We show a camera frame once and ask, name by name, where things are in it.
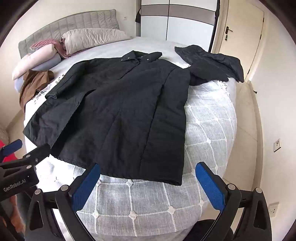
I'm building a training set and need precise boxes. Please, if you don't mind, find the white and grey wardrobe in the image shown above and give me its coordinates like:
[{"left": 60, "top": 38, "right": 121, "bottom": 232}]
[{"left": 135, "top": 0, "right": 220, "bottom": 52}]

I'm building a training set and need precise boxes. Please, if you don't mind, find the brown garment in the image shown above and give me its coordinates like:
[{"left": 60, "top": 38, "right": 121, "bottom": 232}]
[{"left": 19, "top": 69, "right": 55, "bottom": 113}]

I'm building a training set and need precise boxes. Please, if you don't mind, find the black long coat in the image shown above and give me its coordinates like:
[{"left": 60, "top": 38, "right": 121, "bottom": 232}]
[{"left": 23, "top": 50, "right": 191, "bottom": 186}]

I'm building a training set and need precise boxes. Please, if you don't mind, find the white wall socket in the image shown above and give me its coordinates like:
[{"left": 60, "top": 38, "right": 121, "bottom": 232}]
[{"left": 269, "top": 202, "right": 280, "bottom": 217}]

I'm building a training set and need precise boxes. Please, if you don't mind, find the pink striped pillow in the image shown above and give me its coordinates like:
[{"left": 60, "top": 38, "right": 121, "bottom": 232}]
[{"left": 30, "top": 39, "right": 61, "bottom": 51}]

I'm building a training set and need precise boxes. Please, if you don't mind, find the cream door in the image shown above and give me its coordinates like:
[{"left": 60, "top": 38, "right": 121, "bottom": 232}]
[{"left": 211, "top": 0, "right": 265, "bottom": 82}]

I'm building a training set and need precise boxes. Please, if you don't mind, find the black upright pole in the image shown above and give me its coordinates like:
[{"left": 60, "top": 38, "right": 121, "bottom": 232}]
[{"left": 208, "top": 0, "right": 221, "bottom": 52}]

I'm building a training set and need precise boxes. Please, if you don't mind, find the person's red clothing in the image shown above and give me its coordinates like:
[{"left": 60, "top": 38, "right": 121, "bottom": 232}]
[{"left": 0, "top": 139, "right": 18, "bottom": 165}]

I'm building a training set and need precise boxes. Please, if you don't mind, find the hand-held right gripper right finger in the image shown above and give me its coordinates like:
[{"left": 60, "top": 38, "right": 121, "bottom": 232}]
[{"left": 195, "top": 162, "right": 273, "bottom": 241}]

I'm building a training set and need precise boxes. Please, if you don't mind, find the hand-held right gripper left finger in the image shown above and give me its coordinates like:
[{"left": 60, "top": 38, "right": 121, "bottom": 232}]
[{"left": 25, "top": 163, "right": 101, "bottom": 241}]

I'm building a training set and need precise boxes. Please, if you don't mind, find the bed with grey sheet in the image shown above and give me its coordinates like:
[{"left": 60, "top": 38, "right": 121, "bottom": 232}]
[{"left": 14, "top": 36, "right": 238, "bottom": 241}]

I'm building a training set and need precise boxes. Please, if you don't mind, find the person's left forearm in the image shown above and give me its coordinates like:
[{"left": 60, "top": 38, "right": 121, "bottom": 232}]
[{"left": 8, "top": 196, "right": 25, "bottom": 234}]

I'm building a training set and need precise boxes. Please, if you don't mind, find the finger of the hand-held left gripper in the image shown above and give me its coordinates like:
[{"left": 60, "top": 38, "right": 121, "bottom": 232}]
[
  {"left": 22, "top": 143, "right": 51, "bottom": 166},
  {"left": 0, "top": 139, "right": 23, "bottom": 161}
]

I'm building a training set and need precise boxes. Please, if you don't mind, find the grey checked tasselled blanket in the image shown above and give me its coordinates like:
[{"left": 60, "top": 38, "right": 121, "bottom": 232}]
[{"left": 25, "top": 59, "right": 237, "bottom": 241}]

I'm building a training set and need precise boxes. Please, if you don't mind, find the dusty pink cloth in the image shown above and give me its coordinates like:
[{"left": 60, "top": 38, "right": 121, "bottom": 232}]
[{"left": 54, "top": 38, "right": 70, "bottom": 59}]

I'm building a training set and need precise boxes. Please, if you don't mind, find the cream pillow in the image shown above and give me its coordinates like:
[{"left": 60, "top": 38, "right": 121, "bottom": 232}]
[{"left": 61, "top": 28, "right": 133, "bottom": 55}]

